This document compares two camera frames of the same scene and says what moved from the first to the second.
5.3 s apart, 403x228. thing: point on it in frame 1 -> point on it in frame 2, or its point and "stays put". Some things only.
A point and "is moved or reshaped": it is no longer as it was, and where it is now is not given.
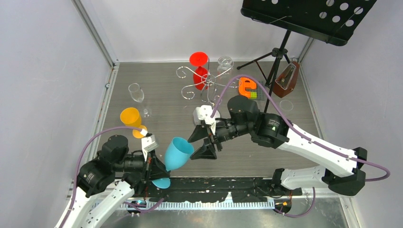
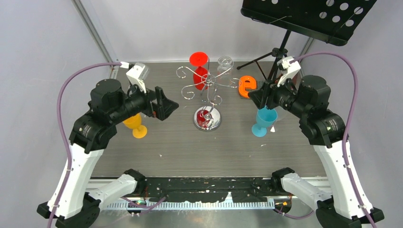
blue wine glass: (178, 151) is moved or reshaped
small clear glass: (225, 65) stays put
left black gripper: (158, 170) -> (164, 106)
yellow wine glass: (130, 117) stays put
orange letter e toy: (246, 83) stays put
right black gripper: (206, 151) -> (259, 97)
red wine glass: (200, 74) stays put
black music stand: (333, 21) stays put
